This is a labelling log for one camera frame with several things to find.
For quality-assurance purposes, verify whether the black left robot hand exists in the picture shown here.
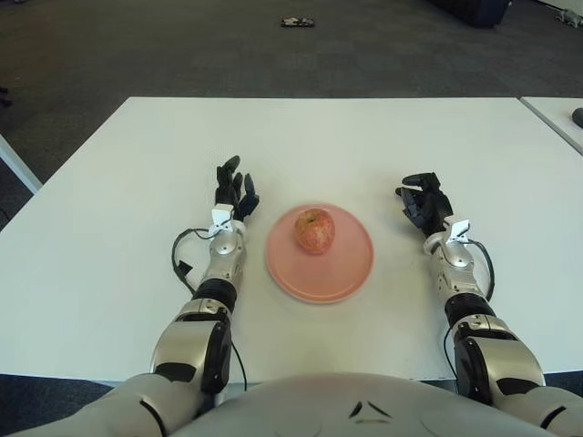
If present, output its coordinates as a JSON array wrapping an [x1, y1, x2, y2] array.
[[210, 155, 261, 238]]

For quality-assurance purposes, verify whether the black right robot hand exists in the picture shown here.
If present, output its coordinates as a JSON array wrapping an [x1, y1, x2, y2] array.
[[394, 171, 473, 247]]

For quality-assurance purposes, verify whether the red apple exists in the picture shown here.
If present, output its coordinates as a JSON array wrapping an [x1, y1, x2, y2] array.
[[293, 208, 337, 256]]

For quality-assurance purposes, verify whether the pink round plate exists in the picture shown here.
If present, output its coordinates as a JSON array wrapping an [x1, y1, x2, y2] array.
[[265, 203, 375, 305]]

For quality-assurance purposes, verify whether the dark blue bag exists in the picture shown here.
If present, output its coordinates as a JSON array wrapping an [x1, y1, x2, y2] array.
[[427, 0, 511, 29]]

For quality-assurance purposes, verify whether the white table leg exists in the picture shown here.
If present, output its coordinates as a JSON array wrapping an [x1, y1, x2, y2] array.
[[0, 134, 43, 195]]

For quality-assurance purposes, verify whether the grey robot torso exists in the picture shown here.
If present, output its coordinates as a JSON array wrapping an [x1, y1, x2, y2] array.
[[170, 371, 583, 437]]

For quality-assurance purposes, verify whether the small grey toy robot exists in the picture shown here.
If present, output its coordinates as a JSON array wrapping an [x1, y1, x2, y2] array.
[[553, 8, 583, 27]]

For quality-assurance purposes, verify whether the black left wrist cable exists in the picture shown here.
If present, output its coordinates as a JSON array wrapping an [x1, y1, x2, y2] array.
[[170, 226, 215, 295]]

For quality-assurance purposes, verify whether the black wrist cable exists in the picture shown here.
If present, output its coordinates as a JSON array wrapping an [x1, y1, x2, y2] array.
[[170, 226, 215, 295], [466, 239, 496, 301]]

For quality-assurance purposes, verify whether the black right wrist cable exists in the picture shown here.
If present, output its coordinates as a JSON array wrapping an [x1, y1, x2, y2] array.
[[466, 239, 496, 301]]

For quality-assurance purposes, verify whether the thin black shoulder cable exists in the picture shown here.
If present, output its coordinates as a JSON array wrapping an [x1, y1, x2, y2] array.
[[230, 340, 248, 392]]

